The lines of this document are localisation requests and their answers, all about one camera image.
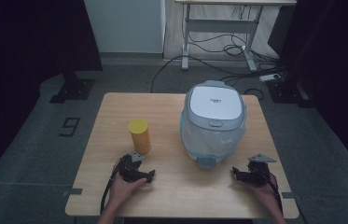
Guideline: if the white power strip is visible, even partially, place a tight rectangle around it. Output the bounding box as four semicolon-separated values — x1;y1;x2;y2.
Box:
258;73;284;83

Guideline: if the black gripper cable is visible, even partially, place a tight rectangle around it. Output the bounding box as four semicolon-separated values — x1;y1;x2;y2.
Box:
99;166;120;216
265;170;285;216

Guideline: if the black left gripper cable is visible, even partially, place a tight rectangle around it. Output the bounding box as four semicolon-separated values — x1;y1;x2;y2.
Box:
99;166;120;216

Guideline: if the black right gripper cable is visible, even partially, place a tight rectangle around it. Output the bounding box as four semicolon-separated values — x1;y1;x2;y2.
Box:
265;170;285;216

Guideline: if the long black floor cable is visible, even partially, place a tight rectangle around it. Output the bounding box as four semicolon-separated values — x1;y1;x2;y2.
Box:
150;54;268;94

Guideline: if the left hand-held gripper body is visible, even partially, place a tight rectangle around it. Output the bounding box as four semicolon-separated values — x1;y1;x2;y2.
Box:
117;150;147;184

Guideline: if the tangle of black cables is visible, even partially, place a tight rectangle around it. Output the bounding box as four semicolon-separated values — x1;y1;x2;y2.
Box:
188;31;283;73

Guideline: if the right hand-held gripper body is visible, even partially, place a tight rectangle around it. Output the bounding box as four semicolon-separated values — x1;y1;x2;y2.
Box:
244;153;277;188

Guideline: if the coiled black floor cable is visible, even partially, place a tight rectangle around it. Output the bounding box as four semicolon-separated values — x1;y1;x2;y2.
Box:
243;88;265;102

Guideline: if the person's left hand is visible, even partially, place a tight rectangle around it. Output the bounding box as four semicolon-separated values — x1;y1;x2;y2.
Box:
108;158;148;208

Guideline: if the black stand base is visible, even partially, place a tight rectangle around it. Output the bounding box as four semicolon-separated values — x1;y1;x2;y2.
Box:
49;70;96;105
266;77;313;109

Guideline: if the black tape floor marker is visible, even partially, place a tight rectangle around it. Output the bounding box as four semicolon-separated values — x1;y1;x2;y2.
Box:
58;117;81;138

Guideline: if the person's right hand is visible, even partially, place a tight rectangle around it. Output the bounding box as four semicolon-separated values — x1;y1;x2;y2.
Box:
245;175;281;213

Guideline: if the grey tape piece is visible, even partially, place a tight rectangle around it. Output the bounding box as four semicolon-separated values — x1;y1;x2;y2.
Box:
281;191;300;201
62;188;84;198

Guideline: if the translucent blue plastic bag liner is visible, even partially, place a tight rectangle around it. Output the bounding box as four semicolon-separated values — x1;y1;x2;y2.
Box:
179;111;247;161

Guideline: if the yellow cylindrical can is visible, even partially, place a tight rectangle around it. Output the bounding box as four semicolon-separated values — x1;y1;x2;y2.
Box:
128;117;152;156

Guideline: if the white desk with metal legs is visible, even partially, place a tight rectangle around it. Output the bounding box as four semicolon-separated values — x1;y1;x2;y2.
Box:
174;0;298;73

